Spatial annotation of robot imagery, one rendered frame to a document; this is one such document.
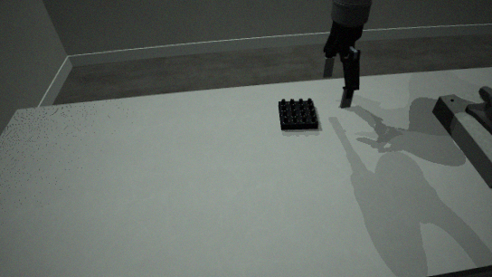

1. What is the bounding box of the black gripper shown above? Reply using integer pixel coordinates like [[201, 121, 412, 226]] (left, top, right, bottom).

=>
[[322, 21, 364, 109]]

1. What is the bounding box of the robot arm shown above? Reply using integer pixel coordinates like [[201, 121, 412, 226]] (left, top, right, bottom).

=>
[[331, 0, 492, 135]]

